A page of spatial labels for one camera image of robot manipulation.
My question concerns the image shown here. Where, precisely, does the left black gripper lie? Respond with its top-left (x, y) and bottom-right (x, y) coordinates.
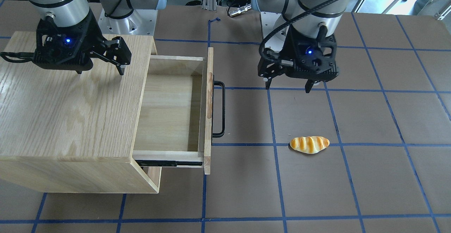
top-left (258, 25), bottom-right (339, 93)

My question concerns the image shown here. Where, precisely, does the toy bread roll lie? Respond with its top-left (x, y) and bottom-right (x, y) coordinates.
top-left (289, 136), bottom-right (330, 154)

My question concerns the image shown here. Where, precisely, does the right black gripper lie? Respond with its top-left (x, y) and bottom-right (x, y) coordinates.
top-left (32, 14), bottom-right (132, 75)

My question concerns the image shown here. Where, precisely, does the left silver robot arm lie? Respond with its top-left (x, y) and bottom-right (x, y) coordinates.
top-left (251, 0), bottom-right (350, 93)

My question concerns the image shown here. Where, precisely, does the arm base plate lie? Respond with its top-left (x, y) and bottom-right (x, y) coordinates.
top-left (260, 12), bottom-right (289, 50)
top-left (98, 10), bottom-right (158, 36)

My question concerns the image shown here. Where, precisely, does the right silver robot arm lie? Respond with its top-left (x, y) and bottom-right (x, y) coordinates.
top-left (1, 0), bottom-right (167, 75)

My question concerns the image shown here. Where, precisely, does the wooden drawer cabinet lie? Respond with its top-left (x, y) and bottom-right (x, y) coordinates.
top-left (0, 35), bottom-right (161, 194)

